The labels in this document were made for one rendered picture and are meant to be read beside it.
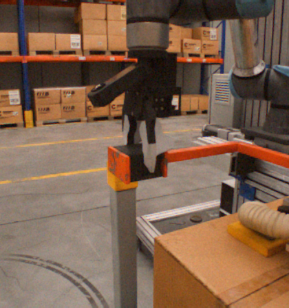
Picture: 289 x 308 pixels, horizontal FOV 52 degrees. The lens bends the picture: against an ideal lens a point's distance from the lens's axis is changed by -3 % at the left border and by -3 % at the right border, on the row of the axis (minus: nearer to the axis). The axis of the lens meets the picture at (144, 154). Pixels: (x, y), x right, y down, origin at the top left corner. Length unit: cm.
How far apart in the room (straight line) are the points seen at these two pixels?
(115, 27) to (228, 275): 752
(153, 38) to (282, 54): 90
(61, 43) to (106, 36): 109
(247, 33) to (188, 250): 73
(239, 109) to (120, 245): 92
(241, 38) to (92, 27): 675
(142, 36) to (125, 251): 62
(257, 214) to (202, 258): 11
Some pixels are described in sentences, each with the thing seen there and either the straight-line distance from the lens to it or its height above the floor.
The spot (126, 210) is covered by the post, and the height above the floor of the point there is 87.
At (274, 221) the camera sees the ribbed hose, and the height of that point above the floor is 103.
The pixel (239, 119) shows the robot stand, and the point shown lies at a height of 101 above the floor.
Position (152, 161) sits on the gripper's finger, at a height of 109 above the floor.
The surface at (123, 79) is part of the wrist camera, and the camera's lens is 51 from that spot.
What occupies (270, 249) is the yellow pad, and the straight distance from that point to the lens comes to 54.
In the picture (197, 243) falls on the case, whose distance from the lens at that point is 56.
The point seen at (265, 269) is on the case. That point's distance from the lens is 52.
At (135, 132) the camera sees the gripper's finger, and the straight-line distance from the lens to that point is 60.
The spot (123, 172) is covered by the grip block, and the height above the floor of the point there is 107.
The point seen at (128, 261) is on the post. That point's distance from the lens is 94.
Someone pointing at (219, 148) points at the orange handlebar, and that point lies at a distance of 67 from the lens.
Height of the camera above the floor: 124
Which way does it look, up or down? 15 degrees down
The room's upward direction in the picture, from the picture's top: straight up
